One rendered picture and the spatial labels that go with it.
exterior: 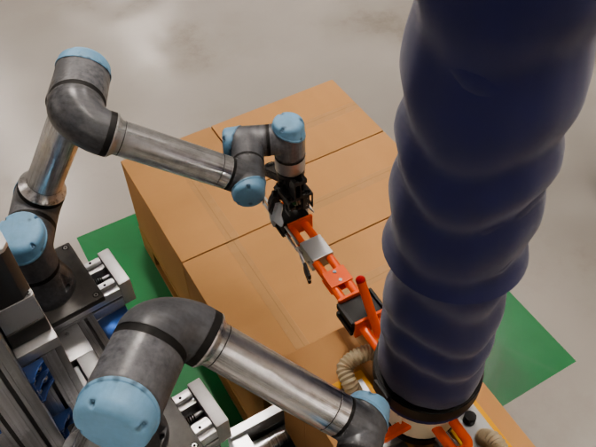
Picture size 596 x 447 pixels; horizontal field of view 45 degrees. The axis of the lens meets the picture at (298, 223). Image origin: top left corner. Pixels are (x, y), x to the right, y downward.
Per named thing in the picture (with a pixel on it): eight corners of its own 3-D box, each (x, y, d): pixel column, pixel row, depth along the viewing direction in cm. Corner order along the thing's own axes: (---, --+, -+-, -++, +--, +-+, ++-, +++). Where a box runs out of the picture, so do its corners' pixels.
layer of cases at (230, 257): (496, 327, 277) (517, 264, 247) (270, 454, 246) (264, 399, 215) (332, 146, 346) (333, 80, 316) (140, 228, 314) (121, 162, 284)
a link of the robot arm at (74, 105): (46, 111, 134) (277, 186, 154) (55, 74, 141) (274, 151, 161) (31, 152, 142) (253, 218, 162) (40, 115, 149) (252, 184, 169)
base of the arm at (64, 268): (28, 323, 176) (16, 300, 169) (6, 283, 184) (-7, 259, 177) (85, 293, 182) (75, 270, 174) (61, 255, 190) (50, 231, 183)
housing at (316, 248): (334, 262, 186) (334, 251, 182) (311, 272, 183) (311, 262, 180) (320, 243, 190) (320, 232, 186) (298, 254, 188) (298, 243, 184)
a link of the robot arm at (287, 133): (267, 110, 167) (303, 107, 167) (270, 145, 175) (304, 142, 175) (269, 133, 162) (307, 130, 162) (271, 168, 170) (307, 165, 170)
